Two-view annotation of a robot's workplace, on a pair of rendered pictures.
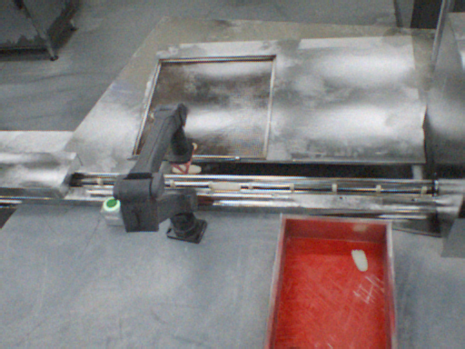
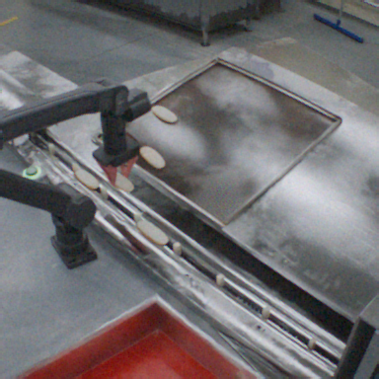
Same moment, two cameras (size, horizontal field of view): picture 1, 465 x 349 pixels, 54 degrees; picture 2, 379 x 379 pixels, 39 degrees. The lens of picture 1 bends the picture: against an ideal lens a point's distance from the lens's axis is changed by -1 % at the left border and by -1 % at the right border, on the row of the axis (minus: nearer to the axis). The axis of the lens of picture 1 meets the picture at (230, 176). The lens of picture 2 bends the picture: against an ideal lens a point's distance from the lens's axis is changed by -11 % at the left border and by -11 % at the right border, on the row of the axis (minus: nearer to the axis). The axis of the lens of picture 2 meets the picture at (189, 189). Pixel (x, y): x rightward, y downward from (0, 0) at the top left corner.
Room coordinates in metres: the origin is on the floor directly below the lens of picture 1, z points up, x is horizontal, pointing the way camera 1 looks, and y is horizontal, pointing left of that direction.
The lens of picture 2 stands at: (0.21, -0.58, 1.82)
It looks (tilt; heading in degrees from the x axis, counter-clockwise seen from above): 39 degrees down; 31
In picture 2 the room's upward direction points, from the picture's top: 1 degrees counter-clockwise
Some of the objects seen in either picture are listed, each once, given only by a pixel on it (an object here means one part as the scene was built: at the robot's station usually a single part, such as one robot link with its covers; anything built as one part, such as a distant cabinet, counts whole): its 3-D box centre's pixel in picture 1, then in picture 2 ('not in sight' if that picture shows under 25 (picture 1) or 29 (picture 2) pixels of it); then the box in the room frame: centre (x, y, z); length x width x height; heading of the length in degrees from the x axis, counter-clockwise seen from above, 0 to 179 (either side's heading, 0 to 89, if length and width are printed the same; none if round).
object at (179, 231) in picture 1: (184, 223); (70, 237); (0.93, 0.18, 0.86); 0.12 x 0.09 x 0.08; 63
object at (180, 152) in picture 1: (179, 144); (114, 141); (1.10, 0.14, 1.05); 0.10 x 0.07 x 0.07; 163
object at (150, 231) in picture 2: (226, 186); (151, 231); (1.06, 0.02, 0.86); 0.10 x 0.04 x 0.01; 73
